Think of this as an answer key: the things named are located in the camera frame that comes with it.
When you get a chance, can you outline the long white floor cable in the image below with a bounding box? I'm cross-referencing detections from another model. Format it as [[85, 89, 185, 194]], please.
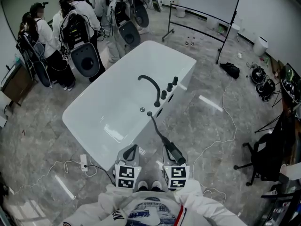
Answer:
[[192, 78, 238, 203]]

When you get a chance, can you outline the person's right forearm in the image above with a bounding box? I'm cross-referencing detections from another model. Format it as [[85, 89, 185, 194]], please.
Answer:
[[174, 179, 226, 218]]

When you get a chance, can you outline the white air purifier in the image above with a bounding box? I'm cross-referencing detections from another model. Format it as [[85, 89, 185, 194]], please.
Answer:
[[253, 36, 269, 57]]

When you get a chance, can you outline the black office chair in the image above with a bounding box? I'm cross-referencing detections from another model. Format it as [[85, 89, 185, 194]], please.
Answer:
[[233, 119, 291, 186]]

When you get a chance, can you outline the person's white printed sweatshirt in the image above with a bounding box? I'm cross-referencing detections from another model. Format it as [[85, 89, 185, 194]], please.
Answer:
[[58, 192, 247, 226]]

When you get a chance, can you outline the black leaning board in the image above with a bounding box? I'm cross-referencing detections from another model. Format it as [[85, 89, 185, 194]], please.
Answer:
[[152, 0, 163, 13]]

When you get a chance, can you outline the white bathtub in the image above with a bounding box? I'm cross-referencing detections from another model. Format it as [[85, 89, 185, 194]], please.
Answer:
[[62, 40, 197, 171]]

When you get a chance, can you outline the black tripod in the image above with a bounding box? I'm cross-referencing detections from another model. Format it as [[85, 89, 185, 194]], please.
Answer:
[[271, 88, 283, 108], [254, 113, 284, 134]]

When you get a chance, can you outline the wooden cabinet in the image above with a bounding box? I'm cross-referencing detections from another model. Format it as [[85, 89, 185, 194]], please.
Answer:
[[0, 61, 36, 107]]

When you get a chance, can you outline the white power strip cable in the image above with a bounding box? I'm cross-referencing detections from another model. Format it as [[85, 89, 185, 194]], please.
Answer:
[[9, 160, 82, 195]]

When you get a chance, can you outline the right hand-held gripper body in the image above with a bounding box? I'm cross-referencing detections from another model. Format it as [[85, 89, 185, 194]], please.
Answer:
[[163, 165, 190, 189]]

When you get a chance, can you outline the whiteboard on rolling stand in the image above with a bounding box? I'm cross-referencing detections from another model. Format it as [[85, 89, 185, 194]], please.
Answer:
[[161, 0, 244, 65]]

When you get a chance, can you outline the person's left white shoe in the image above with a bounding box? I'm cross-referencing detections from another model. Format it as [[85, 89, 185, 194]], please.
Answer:
[[137, 180, 149, 192]]

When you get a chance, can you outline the person's left forearm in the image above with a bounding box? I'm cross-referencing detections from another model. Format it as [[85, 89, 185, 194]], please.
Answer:
[[97, 184, 135, 221]]

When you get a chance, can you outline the black handheld shower head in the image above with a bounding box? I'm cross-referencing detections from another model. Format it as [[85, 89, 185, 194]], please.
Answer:
[[162, 137, 187, 164]]

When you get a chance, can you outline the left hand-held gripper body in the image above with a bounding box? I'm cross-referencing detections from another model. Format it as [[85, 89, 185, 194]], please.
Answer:
[[114, 159, 143, 189]]

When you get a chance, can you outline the grey backpack rig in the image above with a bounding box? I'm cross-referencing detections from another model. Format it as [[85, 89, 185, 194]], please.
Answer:
[[16, 31, 52, 89], [108, 0, 142, 48], [126, 0, 150, 28], [58, 9, 99, 83]]

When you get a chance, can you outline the black curved faucet spout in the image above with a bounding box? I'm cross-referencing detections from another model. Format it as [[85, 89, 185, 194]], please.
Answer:
[[137, 75, 162, 108]]

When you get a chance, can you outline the black power cable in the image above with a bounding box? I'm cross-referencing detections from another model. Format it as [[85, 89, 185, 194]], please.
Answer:
[[82, 164, 116, 187]]

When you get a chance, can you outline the person's white shoe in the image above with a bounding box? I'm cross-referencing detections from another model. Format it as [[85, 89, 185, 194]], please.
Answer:
[[137, 180, 149, 192], [151, 180, 163, 192]]

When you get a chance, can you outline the black equipment bundle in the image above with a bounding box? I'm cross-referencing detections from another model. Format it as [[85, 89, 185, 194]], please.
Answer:
[[257, 79, 276, 103], [250, 67, 266, 84]]

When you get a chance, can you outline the black bag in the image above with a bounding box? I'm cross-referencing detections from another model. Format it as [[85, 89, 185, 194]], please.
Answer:
[[219, 62, 241, 80]]

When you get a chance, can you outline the white power strip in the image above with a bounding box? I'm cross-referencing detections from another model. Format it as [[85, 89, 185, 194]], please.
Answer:
[[80, 154, 88, 172]]

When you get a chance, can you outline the person's right white shoe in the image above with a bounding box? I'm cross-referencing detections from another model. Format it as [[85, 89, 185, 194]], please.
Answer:
[[151, 180, 163, 192]]

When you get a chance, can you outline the white box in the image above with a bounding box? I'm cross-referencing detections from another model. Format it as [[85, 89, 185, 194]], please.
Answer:
[[279, 163, 301, 181]]

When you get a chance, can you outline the black shower hose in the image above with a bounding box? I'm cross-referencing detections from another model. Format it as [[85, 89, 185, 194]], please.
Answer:
[[148, 113, 166, 142]]

